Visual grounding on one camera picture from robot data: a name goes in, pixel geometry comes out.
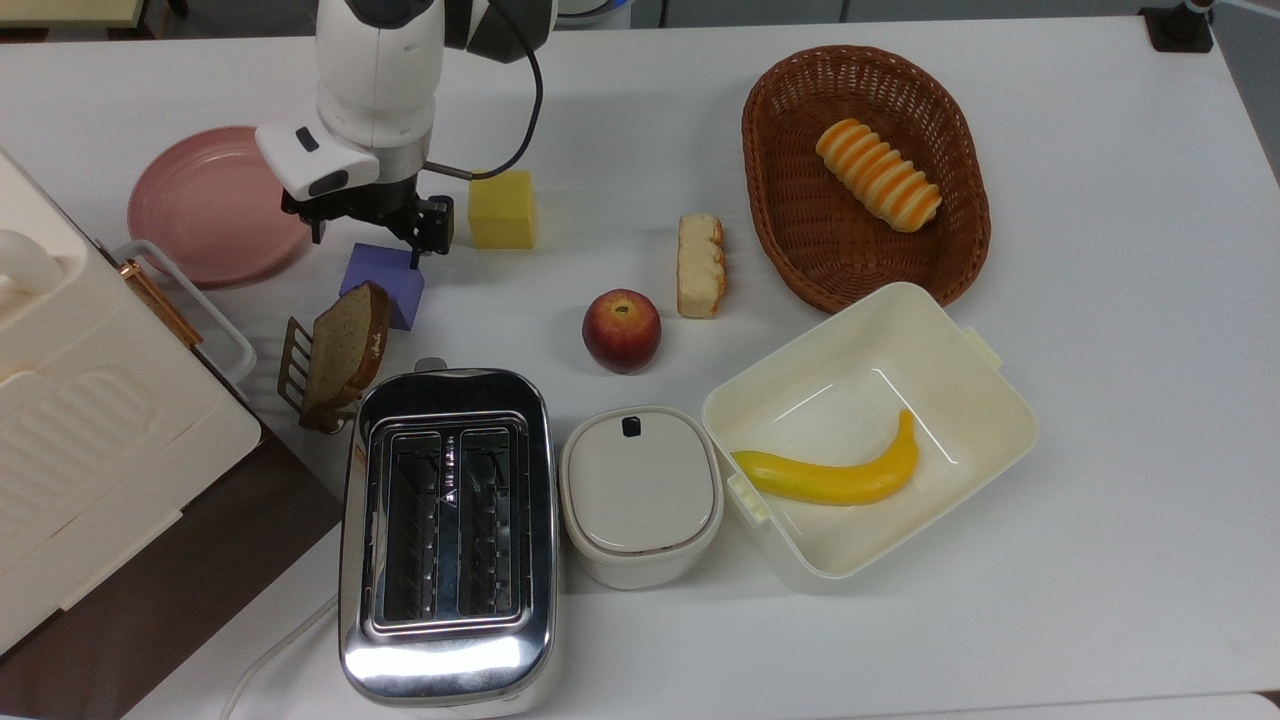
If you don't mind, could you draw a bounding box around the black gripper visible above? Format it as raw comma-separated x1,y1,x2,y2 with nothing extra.
280,175,456,270

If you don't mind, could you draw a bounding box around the purple cube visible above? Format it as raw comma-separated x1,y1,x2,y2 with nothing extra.
339,243,426,331

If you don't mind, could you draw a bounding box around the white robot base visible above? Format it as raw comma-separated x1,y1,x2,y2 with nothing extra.
555,0,633,26

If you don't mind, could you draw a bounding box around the yellow cube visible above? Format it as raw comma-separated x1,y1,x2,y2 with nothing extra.
468,170,537,250

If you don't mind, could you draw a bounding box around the pink plate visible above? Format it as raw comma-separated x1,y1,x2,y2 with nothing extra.
127,126,313,289

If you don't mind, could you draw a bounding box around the brown bread slice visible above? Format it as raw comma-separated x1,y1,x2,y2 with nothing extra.
300,282,392,419

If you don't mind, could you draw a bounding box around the brown metal toast rack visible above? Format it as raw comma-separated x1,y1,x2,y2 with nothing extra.
277,317,361,433

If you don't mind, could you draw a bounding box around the copper latch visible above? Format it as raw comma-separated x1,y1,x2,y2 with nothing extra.
120,258,204,349

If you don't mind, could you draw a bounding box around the red apple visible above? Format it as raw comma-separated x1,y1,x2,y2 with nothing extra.
582,289,663,376

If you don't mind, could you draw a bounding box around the small sandwich bread piece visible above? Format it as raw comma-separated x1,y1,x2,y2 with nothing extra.
677,212,727,320

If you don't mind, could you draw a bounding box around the small white lidded container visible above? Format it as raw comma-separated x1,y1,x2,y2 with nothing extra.
558,406,725,591

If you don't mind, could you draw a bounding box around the yellow side table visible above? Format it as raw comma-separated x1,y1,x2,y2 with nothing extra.
0,0,146,29

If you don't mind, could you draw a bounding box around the chrome two-slot toaster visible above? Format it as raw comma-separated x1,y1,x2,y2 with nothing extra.
338,358,559,713

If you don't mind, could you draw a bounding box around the brown wicker basket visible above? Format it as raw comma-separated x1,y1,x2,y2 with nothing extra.
741,45,992,315

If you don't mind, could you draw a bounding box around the orange striped bread roll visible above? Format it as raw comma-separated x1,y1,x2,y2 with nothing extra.
815,118,943,234

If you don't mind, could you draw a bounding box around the cream open plastic box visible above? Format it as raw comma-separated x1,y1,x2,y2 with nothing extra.
701,282,1039,593

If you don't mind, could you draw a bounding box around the yellow banana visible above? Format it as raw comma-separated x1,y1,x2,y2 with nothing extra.
731,408,920,507

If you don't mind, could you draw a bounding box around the white bar handle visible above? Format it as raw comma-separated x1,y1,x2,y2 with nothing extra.
112,240,258,401

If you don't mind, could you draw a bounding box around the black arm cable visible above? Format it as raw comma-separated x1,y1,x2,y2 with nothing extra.
425,0,546,182

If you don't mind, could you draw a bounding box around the large cream handled case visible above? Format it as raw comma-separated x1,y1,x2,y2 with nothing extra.
0,150,263,656

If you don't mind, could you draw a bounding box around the white toaster cable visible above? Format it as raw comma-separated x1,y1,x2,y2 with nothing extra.
218,595,341,720

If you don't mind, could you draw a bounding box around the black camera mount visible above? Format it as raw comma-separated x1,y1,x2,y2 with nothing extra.
1140,0,1216,53

